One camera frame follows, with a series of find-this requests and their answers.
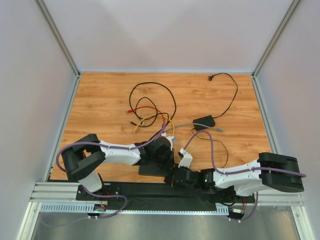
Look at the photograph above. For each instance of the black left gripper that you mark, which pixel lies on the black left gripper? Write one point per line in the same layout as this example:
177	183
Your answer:
171	155

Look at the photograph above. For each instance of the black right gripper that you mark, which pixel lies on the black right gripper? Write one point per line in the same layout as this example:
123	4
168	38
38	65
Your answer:
171	179

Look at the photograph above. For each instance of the black network switch box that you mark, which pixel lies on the black network switch box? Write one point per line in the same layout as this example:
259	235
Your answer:
161	167

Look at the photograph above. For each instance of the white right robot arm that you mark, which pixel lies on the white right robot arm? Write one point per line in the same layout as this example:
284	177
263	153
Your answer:
269	171

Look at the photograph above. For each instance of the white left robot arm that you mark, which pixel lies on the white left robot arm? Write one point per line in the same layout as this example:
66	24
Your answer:
81	159

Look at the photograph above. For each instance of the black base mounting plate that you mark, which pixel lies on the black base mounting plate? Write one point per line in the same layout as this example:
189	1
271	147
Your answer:
162	195

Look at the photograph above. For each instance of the black power adapter brick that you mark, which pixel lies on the black power adapter brick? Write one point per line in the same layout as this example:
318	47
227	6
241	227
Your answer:
203	123

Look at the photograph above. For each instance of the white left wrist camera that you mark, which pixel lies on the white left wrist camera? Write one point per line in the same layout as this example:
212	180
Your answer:
171	138

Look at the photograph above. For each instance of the black cable teal plug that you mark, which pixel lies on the black cable teal plug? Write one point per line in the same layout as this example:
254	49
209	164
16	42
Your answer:
150	120

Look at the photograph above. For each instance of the aluminium front frame rail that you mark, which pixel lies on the aluminium front frame rail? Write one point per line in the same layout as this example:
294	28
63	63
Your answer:
61	191

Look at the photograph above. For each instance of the grey slotted cable duct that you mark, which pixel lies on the grey slotted cable duct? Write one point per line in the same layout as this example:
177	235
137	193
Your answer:
93	208

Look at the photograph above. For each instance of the aluminium left frame post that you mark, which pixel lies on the aluminium left frame post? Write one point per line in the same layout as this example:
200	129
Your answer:
57	35

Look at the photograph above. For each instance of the aluminium frame post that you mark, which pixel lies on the aluminium frame post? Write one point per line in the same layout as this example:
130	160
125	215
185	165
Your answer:
57	35
276	36

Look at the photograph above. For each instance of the aluminium right frame post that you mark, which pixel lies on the aluminium right frame post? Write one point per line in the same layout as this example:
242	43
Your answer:
276	36

